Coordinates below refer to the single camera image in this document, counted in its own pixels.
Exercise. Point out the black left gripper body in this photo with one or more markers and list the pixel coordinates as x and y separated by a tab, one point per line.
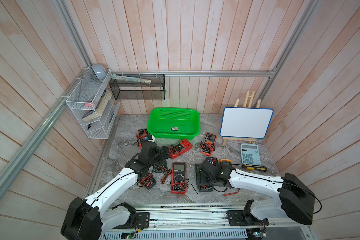
158	156

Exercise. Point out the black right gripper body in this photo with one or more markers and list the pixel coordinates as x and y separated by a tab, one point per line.
213	181

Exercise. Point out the dark green multimeter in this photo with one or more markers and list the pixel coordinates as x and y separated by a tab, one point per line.
161	167
201	181

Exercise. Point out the red clamp multimeter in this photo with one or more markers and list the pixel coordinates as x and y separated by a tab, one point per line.
179	149

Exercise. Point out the large red Aneng multimeter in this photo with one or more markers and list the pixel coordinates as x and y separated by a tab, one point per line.
179	178

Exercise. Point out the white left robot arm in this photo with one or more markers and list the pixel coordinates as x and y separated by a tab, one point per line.
89	218

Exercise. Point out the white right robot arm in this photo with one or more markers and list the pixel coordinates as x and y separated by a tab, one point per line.
288	196

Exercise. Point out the orange multimeter at left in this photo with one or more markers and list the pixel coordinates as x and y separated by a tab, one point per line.
143	136

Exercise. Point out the small black red multimeter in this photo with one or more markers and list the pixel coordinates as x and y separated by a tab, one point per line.
147	182

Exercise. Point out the orange Victor multimeter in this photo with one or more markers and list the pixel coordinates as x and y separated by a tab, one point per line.
207	145

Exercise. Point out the green plastic basket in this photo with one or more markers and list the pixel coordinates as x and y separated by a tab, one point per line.
174	123

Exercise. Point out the yellow clamp meter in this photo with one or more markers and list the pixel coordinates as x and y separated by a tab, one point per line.
225	163

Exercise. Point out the red loose test probe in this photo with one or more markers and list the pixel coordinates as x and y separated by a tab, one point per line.
230	194

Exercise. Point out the wooden easel stand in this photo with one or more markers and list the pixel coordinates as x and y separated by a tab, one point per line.
249	98

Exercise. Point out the light blue calculator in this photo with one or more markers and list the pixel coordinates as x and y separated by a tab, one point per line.
250	154

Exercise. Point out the yellow black utility knife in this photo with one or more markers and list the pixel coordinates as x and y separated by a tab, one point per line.
255	168

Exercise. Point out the blue framed whiteboard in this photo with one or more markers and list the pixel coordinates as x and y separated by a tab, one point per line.
246	122

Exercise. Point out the grey computer mouse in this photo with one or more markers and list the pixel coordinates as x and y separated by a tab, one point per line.
99	71

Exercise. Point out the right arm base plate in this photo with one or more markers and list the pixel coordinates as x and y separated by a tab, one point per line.
239	218

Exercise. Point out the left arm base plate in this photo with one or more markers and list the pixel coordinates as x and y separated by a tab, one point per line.
136	221

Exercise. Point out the black mesh wall basket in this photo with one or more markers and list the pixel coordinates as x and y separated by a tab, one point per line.
138	87

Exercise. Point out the book in wire shelf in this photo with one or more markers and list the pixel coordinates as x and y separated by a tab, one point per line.
99	109

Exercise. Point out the white wire wall shelf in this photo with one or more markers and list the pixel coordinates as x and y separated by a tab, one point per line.
85	96

